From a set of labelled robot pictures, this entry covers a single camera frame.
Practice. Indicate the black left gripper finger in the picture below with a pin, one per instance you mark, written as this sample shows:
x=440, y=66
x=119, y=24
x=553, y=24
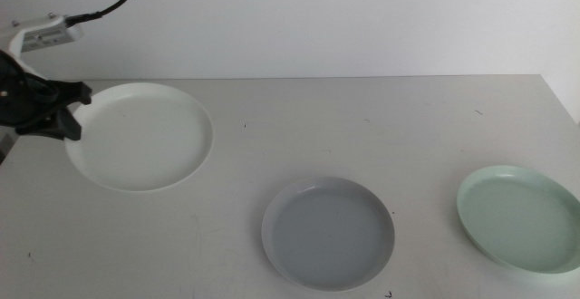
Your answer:
x=74, y=93
x=61, y=127

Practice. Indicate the white shallow bowl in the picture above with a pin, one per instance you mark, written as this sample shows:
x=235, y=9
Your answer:
x=142, y=138

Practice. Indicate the grey shallow bowl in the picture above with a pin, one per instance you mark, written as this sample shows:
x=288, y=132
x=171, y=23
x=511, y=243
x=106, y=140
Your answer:
x=328, y=235

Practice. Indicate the pale green shallow bowl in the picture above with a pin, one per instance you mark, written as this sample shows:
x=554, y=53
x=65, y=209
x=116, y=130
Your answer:
x=521, y=219

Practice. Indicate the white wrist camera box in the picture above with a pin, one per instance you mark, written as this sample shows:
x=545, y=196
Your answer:
x=45, y=36

